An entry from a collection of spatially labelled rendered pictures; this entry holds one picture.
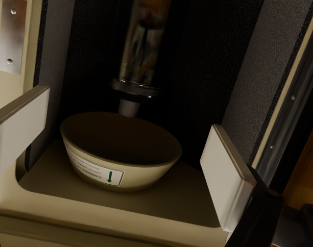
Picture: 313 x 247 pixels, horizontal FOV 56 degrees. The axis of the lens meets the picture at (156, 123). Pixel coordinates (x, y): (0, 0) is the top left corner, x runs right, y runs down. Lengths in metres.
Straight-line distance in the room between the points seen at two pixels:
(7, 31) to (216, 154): 0.23
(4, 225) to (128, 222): 0.14
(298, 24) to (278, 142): 0.12
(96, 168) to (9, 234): 0.12
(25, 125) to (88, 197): 0.23
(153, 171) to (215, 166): 0.21
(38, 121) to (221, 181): 0.11
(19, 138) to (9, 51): 0.18
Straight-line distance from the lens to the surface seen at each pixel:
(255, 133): 0.35
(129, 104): 0.41
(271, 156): 0.36
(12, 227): 0.40
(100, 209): 0.38
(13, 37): 0.33
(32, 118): 0.18
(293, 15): 0.36
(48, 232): 0.39
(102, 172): 0.37
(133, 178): 0.38
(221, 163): 0.17
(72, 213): 0.39
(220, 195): 0.16
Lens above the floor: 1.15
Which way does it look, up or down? 20 degrees up
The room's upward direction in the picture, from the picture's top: 165 degrees counter-clockwise
